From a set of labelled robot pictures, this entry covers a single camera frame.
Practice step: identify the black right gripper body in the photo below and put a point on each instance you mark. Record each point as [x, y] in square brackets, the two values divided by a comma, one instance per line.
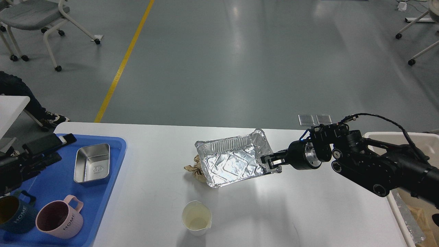
[302, 156]

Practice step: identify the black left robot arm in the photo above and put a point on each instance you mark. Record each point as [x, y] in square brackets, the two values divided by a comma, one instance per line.
[38, 155]

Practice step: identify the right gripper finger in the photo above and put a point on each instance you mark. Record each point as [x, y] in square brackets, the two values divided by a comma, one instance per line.
[275, 164]
[278, 155]

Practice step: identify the aluminium foil tray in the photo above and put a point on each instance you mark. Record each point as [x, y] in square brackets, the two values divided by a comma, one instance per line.
[230, 160]

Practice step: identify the white paper cup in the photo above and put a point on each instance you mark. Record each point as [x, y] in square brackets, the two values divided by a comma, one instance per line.
[197, 218]

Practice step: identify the stainless steel tray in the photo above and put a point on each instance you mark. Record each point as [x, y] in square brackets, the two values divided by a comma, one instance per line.
[92, 165]

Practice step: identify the pink home mug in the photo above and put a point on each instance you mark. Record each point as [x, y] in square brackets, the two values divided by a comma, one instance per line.
[61, 218]

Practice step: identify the discarded brown paper in bin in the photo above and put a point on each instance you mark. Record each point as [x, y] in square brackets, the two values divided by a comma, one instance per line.
[422, 213]

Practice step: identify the floor outlet plate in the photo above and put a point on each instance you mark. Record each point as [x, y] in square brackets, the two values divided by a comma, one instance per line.
[323, 119]
[306, 120]

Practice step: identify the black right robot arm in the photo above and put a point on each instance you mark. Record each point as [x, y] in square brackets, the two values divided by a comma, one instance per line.
[374, 165]

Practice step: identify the blue plastic tray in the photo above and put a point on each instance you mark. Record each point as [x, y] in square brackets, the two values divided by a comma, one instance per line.
[57, 181]

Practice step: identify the left floor outlet plate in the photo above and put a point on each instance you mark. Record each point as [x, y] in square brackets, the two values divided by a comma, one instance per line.
[306, 120]

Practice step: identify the right floor outlet plate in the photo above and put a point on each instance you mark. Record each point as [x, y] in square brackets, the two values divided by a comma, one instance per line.
[323, 119]

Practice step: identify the grey office chair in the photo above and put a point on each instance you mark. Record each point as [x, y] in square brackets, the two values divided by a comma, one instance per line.
[34, 15]

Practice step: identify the dark blue home mug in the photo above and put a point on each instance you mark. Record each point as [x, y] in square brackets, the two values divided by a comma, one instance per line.
[17, 212]

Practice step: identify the discarded foil in bin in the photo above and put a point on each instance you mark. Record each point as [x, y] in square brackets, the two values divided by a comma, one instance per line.
[411, 231]

